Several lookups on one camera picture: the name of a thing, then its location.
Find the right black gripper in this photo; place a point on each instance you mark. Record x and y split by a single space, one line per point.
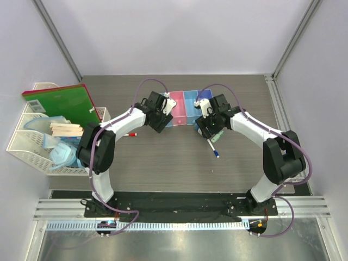
203 123

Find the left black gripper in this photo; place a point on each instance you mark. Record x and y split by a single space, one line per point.
159 126

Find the light blue end bin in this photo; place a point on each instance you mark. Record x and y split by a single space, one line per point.
170 122

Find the pink plastic bin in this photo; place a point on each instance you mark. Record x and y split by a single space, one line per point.
179 111

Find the blue slime jar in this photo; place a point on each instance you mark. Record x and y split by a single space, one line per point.
198 129

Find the purple plastic bin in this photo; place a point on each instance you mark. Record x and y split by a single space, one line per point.
206 94

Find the blue plastic bin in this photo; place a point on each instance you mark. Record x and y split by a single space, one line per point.
191 111

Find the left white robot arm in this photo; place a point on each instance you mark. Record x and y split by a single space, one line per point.
97 145

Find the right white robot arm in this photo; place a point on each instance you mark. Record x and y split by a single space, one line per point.
282 158

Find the light green correction tape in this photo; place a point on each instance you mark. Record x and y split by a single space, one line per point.
217 136

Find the blue white marker pen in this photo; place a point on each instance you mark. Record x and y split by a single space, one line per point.
213 148

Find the green folder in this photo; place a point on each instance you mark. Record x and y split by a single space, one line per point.
72 102

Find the wooden blocks stack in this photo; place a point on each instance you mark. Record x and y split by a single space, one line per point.
66 129

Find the blue face masks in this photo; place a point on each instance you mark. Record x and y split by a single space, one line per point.
62 149

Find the white mesh desk organizer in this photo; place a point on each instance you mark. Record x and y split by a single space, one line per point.
26 145

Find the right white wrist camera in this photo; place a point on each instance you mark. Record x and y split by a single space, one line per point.
205 106

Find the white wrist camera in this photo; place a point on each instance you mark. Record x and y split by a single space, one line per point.
205 106
168 104

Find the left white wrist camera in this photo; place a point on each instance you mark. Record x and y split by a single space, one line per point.
168 104

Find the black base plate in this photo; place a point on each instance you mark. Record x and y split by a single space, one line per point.
170 207

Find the white slotted cable duct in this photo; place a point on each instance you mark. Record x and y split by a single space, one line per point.
98 225

